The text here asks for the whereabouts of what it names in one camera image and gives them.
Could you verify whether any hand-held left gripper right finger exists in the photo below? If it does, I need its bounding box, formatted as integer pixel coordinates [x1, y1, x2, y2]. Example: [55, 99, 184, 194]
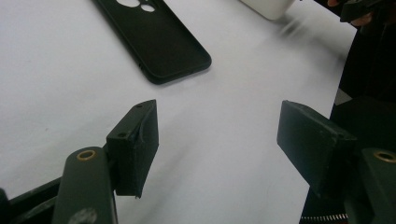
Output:
[276, 99, 363, 200]

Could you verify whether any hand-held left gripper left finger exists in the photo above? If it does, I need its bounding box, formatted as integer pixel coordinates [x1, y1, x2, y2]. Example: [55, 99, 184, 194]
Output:
[106, 99, 160, 199]

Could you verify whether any white rectangular box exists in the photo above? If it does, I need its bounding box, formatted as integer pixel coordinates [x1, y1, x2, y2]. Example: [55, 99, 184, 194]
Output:
[239, 0, 296, 21]

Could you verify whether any black phone case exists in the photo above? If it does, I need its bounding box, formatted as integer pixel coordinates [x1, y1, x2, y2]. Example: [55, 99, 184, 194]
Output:
[92, 0, 213, 86]

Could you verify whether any white table sheet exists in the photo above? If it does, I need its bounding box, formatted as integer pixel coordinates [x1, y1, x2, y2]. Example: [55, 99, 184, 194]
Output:
[0, 0, 358, 224]

